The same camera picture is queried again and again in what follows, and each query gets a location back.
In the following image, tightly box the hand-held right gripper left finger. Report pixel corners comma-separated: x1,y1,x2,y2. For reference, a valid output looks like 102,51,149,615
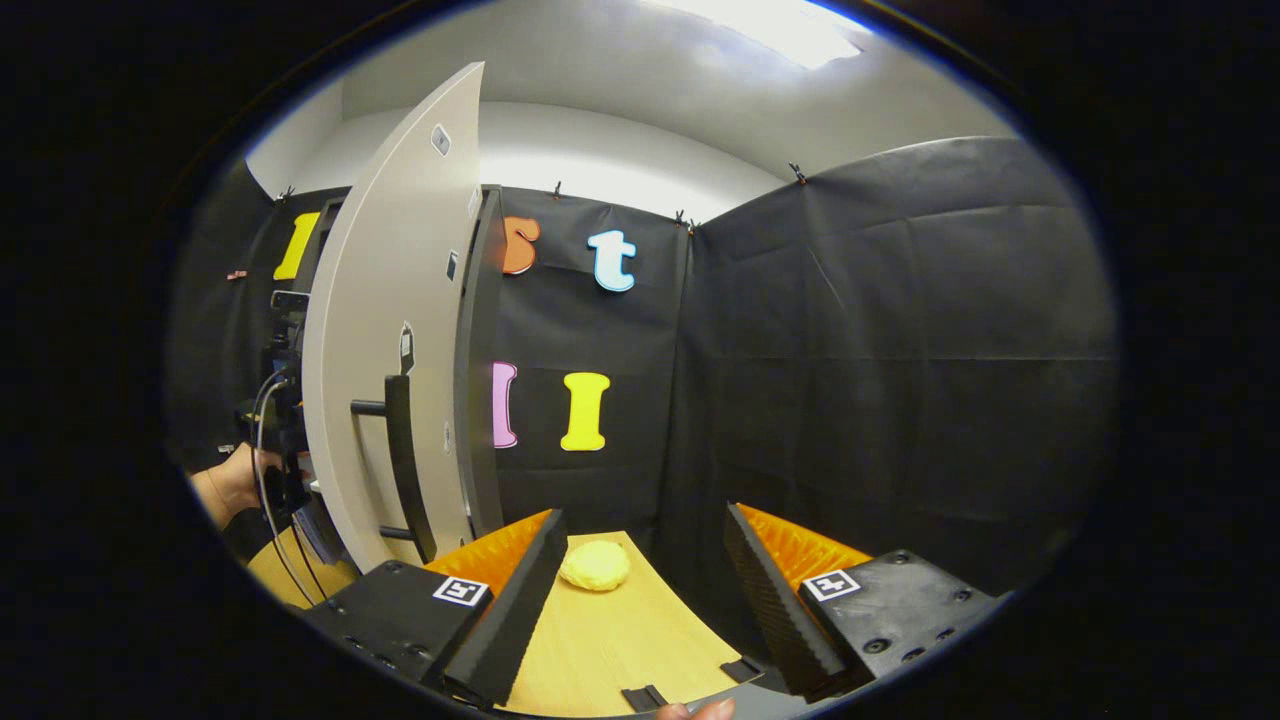
300,508,569,709

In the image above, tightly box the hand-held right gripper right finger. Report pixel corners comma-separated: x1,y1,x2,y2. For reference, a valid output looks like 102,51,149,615
722,502,1006,703

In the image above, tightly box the beige cabinet door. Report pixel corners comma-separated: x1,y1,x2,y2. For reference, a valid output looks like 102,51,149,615
302,62,486,573

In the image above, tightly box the dark grey cabinet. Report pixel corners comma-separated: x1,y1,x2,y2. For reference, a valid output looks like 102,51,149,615
270,185,507,541

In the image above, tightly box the yellow foam lump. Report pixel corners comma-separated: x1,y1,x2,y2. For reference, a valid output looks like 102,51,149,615
558,538,631,593

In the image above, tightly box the grey sheet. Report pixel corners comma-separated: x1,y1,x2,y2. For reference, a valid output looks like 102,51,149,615
680,675,811,720

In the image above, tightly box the black backdrop cloth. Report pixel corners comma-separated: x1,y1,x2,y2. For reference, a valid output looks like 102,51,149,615
165,135,1121,641

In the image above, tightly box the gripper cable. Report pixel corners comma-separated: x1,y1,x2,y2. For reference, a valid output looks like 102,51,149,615
250,372,327,607

